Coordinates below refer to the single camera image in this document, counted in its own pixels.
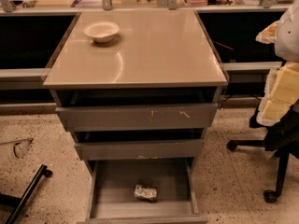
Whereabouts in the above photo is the grey middle drawer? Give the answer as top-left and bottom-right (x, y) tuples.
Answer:
(74, 139), (204, 161)

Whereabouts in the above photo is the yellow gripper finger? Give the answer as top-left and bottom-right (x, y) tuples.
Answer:
(255, 21), (278, 44)
(256, 63), (299, 126)

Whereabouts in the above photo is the grey drawer cabinet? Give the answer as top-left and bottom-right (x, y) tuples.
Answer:
(42, 8), (229, 224)

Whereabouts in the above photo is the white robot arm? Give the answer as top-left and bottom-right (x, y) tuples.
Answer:
(256, 0), (299, 126)

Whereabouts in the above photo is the grey open bottom drawer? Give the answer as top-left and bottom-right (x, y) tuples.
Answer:
(78, 158), (207, 224)

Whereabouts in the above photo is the grey top drawer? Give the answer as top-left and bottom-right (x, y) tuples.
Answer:
(56, 104), (217, 132)

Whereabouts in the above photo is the white bowl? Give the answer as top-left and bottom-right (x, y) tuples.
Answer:
(83, 21), (120, 43)

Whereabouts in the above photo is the black office chair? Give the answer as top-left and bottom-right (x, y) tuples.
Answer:
(226, 105), (299, 203)

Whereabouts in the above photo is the black chair leg left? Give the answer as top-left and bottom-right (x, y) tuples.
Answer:
(0, 164), (52, 224)

